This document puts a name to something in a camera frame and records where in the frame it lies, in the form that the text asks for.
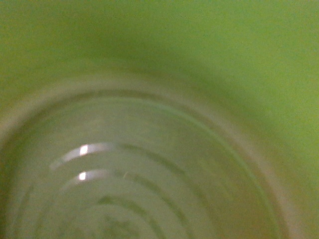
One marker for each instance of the green plastic bowl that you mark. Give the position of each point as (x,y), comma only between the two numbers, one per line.
(159,119)

